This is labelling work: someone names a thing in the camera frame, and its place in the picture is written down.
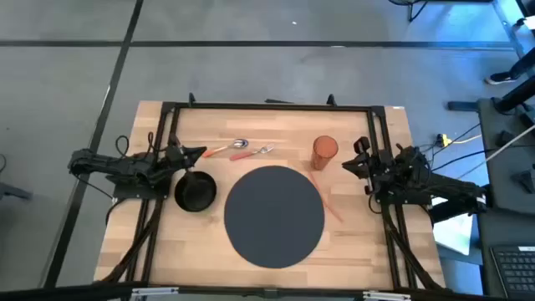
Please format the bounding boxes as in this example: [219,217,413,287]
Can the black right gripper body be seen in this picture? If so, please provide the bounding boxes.
[359,150,385,188]

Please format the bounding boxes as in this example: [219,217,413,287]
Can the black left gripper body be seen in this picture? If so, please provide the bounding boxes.
[166,143,194,171]

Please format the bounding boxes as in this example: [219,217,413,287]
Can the translucent orange cup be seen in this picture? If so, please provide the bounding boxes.
[309,135,340,171]

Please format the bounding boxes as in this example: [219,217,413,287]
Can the black bowl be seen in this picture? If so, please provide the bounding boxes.
[174,170,218,213]

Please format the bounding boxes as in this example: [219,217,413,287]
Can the spoon with orange handle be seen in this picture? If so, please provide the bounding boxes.
[201,138,250,159]

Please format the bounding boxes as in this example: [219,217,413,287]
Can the orange bendy straw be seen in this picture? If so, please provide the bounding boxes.
[307,170,345,223]

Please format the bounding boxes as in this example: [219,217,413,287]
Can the round dark grey placemat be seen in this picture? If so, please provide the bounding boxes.
[223,165,326,270]

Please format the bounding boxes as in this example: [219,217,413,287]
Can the white paper sheet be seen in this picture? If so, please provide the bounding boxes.
[431,197,476,257]

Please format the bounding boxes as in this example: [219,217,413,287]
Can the grey side desk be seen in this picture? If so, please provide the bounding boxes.
[476,97,535,301]

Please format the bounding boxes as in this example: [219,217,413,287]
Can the person's shoe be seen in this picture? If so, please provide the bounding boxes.
[484,71,518,86]

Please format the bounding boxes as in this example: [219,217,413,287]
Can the black stand leg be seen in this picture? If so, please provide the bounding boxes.
[446,76,535,115]

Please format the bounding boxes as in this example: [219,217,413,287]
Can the black laptop keyboard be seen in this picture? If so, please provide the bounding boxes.
[489,245,535,300]

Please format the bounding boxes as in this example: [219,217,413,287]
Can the black rig bar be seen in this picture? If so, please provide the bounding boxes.
[0,281,535,301]

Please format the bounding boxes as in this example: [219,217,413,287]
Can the person's leg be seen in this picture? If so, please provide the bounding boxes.
[507,46,535,79]

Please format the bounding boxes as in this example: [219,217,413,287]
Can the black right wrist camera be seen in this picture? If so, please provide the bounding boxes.
[353,135,372,156]

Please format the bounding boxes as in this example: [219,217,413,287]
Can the fork with red handle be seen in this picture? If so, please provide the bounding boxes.
[228,143,276,162]

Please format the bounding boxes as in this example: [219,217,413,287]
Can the black cable bundle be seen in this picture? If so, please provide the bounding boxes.
[99,197,165,286]
[380,203,445,292]

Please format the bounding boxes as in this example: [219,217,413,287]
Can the black aluminium table frame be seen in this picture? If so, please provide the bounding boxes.
[99,92,446,293]

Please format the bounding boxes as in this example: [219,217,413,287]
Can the black floor cables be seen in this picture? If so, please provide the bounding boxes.
[415,122,535,173]

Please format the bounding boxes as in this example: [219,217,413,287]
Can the white cable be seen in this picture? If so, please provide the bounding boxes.
[483,124,535,164]

